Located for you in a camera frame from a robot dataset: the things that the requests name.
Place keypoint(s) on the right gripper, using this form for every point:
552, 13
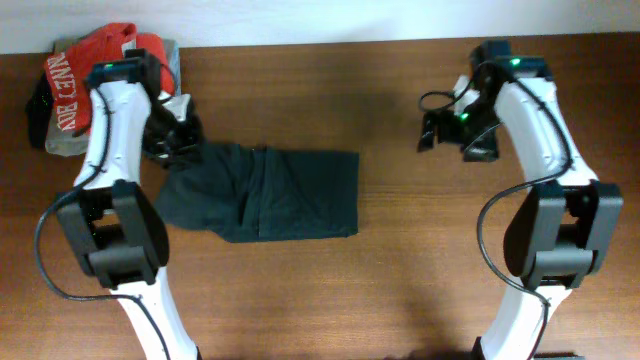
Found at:
485, 148

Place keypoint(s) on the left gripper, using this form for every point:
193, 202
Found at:
179, 147

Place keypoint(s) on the dark green t-shirt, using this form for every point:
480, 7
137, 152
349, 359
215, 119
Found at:
247, 195

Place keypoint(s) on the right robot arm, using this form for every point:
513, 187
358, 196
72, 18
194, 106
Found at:
562, 231

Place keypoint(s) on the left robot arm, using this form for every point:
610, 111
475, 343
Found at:
112, 228

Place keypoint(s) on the olive grey folded garment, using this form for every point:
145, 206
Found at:
62, 138

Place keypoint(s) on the red folded t-shirt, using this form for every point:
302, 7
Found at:
67, 69

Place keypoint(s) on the black folded garment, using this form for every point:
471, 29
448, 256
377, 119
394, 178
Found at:
38, 110

